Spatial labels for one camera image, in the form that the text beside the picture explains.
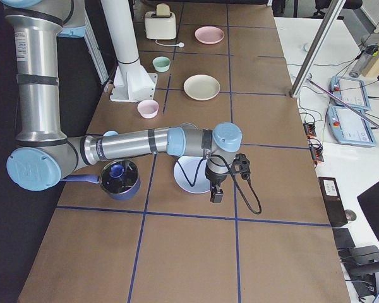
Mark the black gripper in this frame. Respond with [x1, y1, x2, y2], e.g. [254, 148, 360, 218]
[205, 163, 230, 203]

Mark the blue plate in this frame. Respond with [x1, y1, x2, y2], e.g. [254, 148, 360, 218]
[173, 156, 210, 194]

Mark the beige plate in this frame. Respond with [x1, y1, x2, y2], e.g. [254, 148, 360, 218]
[183, 74, 220, 101]

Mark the pink plate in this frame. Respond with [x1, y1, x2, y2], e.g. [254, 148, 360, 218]
[195, 26, 225, 45]

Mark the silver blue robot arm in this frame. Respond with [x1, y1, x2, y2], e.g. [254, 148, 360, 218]
[4, 1, 242, 203]

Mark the dark blue saucepan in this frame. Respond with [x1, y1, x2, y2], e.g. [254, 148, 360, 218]
[61, 159, 141, 201]

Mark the pink bowl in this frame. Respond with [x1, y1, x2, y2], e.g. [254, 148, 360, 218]
[137, 100, 159, 119]

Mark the orange black connector board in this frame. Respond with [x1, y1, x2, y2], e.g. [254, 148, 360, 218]
[303, 122, 316, 138]

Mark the black power adapter box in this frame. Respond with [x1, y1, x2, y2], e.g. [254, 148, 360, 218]
[318, 177, 347, 227]

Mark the blue cup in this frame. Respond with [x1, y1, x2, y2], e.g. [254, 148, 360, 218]
[103, 130, 118, 136]

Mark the green bowl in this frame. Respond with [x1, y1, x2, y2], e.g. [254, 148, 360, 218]
[152, 56, 171, 73]

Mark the lower teach pendant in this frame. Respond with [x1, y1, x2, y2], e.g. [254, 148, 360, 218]
[327, 105, 376, 147]

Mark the teach pendant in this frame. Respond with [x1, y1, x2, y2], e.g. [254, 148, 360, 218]
[327, 105, 376, 147]
[330, 76, 371, 111]

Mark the upper teach pendant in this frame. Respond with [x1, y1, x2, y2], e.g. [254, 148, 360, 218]
[330, 76, 371, 111]

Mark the reacher grabber stick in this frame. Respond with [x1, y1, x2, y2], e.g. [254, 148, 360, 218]
[306, 74, 379, 152]

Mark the toast slice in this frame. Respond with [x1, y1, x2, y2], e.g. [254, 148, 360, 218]
[156, 3, 171, 18]

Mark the water bottle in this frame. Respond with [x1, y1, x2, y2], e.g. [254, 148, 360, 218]
[349, 44, 379, 78]

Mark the black camera cable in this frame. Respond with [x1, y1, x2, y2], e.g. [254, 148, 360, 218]
[176, 157, 262, 215]

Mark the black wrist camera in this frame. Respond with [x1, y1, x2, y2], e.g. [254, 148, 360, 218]
[232, 153, 251, 181]

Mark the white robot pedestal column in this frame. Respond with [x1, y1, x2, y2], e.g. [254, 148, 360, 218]
[101, 0, 157, 102]

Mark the white power plug cable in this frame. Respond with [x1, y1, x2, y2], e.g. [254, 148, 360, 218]
[154, 39, 186, 49]

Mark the aluminium frame post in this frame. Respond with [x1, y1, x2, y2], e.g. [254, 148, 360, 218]
[289, 0, 346, 98]

